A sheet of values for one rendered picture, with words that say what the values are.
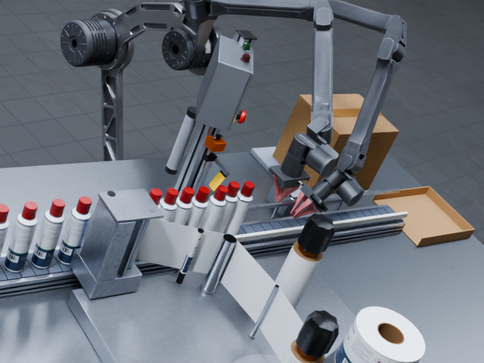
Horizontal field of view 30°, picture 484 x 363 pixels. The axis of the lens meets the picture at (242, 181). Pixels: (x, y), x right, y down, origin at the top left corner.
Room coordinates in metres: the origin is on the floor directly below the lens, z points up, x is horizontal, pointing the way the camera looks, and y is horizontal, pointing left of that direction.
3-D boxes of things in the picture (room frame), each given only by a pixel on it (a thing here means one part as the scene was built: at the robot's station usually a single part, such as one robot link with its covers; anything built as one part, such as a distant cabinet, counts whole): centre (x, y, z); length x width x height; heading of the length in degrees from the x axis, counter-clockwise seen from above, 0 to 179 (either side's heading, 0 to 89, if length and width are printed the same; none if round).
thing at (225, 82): (2.20, 0.15, 1.38); 0.17 x 0.10 x 0.19; 12
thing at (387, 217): (2.41, -0.21, 0.91); 1.07 x 0.01 x 0.02; 137
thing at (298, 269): (2.09, -0.24, 1.03); 0.09 x 0.09 x 0.30
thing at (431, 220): (2.95, -0.67, 0.85); 0.30 x 0.26 x 0.04; 137
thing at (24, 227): (1.76, 0.45, 0.98); 0.05 x 0.05 x 0.20
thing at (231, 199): (2.23, 0.02, 0.98); 0.05 x 0.05 x 0.20
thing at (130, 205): (1.85, 0.23, 1.14); 0.14 x 0.11 x 0.01; 137
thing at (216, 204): (2.18, 0.04, 0.98); 0.05 x 0.05 x 0.20
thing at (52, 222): (1.81, 0.40, 0.98); 0.05 x 0.05 x 0.20
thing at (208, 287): (1.99, -0.03, 0.97); 0.05 x 0.05 x 0.19
